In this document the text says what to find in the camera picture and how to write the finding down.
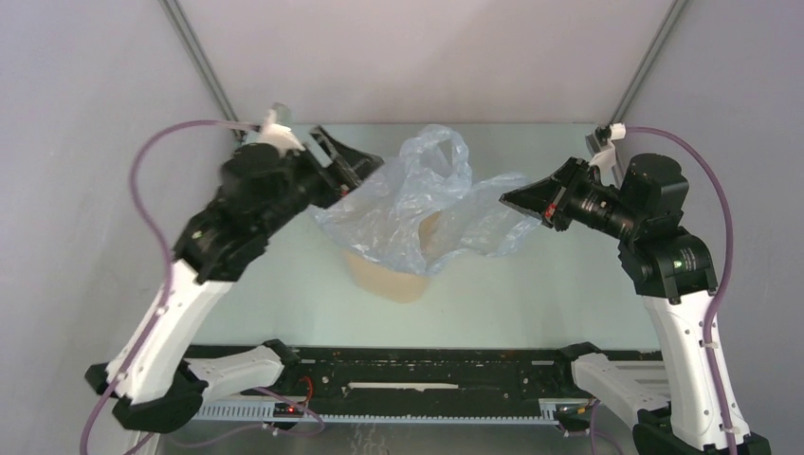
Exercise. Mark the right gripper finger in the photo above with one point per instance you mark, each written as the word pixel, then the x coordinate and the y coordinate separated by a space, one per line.
pixel 544 211
pixel 550 188

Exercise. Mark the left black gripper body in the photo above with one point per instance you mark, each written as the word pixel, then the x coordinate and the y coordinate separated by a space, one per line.
pixel 306 185

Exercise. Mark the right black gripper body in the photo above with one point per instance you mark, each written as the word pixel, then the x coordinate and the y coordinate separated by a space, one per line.
pixel 599 208

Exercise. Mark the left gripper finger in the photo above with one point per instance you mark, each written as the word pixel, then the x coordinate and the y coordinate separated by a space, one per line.
pixel 349 165
pixel 349 179

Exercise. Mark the blue plastic trash bag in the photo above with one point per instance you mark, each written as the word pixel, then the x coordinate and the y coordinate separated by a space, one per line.
pixel 422 208

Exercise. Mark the beige trash bin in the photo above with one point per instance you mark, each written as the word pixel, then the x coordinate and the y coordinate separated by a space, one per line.
pixel 384 282

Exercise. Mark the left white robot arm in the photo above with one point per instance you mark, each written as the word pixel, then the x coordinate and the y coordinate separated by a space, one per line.
pixel 155 386

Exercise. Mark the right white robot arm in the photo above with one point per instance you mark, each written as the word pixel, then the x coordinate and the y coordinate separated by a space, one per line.
pixel 673 272

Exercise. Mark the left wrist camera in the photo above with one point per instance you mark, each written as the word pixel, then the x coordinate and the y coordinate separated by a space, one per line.
pixel 276 133

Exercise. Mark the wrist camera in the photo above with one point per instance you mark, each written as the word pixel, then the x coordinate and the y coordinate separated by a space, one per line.
pixel 600 144
pixel 276 133

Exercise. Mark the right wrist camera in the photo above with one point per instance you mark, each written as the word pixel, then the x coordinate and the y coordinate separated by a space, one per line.
pixel 600 144

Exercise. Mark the left metal frame post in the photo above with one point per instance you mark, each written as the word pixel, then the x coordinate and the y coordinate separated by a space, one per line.
pixel 188 38

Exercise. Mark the metal frame post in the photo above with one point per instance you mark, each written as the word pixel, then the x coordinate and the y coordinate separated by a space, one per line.
pixel 188 38
pixel 656 47

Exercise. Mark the right metal frame post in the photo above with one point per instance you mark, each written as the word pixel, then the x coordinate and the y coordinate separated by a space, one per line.
pixel 656 47

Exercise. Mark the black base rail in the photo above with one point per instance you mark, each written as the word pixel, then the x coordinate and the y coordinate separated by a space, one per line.
pixel 428 381

